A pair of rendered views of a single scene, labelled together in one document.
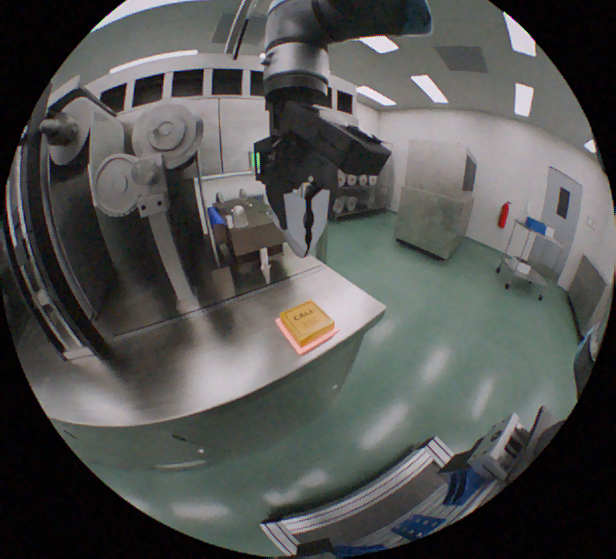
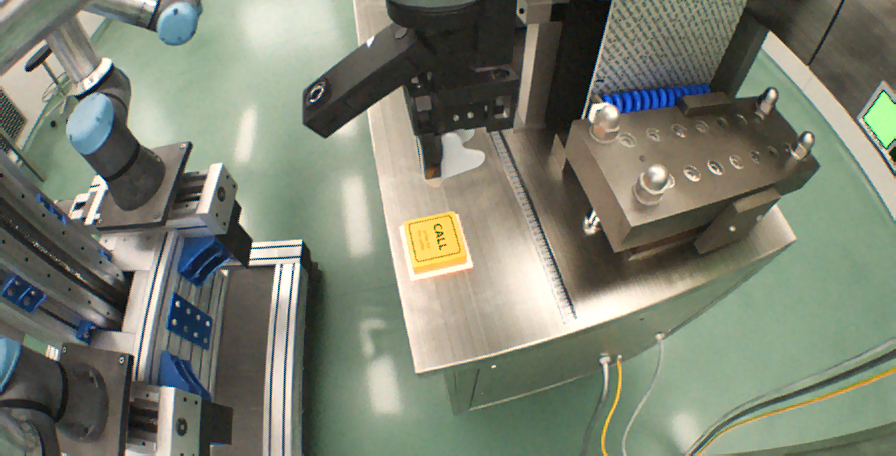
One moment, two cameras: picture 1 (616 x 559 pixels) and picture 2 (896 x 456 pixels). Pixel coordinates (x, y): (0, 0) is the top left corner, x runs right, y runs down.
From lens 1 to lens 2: 45 cm
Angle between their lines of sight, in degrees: 80
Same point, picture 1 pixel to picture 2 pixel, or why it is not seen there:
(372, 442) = (365, 441)
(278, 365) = (395, 205)
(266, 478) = (377, 284)
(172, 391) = (394, 122)
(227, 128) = not seen: outside the picture
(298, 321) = (431, 227)
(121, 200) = not seen: outside the picture
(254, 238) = (584, 165)
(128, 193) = not seen: outside the picture
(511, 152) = not seen: outside the picture
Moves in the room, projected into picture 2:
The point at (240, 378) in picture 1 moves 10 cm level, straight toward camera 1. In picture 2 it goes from (394, 173) to (332, 195)
